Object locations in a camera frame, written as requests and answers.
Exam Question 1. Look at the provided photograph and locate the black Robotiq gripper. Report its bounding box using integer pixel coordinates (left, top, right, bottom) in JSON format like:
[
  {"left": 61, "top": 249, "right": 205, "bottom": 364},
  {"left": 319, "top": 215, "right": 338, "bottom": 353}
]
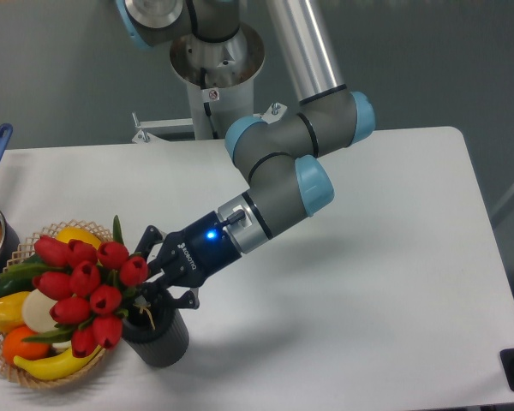
[{"left": 134, "top": 213, "right": 243, "bottom": 310}]

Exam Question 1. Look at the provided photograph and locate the red tulip bouquet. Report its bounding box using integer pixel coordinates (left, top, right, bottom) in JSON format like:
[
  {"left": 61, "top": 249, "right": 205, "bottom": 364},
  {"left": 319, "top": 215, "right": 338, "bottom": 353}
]
[{"left": 16, "top": 217, "right": 149, "bottom": 357}]

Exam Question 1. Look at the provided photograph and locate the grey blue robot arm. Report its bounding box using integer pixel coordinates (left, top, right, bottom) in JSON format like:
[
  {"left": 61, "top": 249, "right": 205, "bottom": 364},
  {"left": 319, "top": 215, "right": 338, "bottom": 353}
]
[{"left": 117, "top": 1, "right": 375, "bottom": 308}]

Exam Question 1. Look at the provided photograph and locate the dark grey ribbed vase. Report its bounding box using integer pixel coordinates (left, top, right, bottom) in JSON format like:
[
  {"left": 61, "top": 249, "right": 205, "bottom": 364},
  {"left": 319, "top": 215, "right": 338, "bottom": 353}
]
[{"left": 123, "top": 287, "right": 189, "bottom": 367}]

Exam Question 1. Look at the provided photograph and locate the yellow squash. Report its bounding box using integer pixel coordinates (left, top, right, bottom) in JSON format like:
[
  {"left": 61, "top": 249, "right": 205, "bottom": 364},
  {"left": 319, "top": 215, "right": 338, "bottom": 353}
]
[{"left": 55, "top": 227, "right": 101, "bottom": 254}]

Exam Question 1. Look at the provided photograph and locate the green bok choy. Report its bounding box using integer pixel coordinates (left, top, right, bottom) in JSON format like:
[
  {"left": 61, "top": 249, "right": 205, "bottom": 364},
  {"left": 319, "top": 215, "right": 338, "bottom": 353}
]
[{"left": 51, "top": 341, "right": 71, "bottom": 354}]

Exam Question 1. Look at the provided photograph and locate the beige round disc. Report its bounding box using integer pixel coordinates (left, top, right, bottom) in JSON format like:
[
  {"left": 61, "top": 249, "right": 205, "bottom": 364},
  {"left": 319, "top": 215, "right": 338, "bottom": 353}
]
[{"left": 21, "top": 289, "right": 57, "bottom": 333}]

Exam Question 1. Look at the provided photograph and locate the yellow banana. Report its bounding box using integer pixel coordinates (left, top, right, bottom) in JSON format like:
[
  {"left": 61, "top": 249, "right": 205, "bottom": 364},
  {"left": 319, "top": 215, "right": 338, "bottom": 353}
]
[{"left": 14, "top": 346, "right": 101, "bottom": 381}]

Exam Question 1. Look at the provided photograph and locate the woven wicker basket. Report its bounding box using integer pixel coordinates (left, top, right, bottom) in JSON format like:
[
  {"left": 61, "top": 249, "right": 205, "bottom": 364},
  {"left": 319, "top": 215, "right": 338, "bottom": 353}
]
[{"left": 0, "top": 223, "right": 113, "bottom": 388}]

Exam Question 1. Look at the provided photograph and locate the green cucumber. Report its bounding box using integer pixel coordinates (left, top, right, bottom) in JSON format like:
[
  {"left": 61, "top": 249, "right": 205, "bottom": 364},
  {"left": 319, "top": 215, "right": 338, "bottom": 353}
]
[{"left": 0, "top": 255, "right": 42, "bottom": 298}]

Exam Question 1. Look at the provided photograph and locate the yellow bell pepper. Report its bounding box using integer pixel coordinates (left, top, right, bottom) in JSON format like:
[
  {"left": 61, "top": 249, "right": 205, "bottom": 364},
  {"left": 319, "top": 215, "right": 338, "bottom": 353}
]
[{"left": 0, "top": 291, "right": 31, "bottom": 334}]

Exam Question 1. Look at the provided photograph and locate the orange fruit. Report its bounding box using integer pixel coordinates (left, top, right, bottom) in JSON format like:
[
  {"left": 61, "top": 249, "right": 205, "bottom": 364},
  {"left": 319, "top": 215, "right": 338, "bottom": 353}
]
[{"left": 3, "top": 325, "right": 51, "bottom": 365}]

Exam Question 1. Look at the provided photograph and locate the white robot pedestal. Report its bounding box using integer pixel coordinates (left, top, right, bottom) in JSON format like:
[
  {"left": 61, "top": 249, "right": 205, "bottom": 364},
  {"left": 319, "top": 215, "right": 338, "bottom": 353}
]
[{"left": 130, "top": 23, "right": 288, "bottom": 145}]

